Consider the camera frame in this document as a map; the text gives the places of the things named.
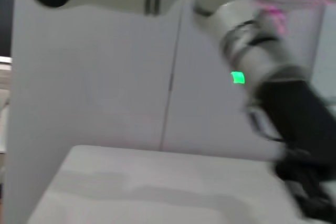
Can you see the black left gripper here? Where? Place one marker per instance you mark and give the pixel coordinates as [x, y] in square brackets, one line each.
[294, 119]

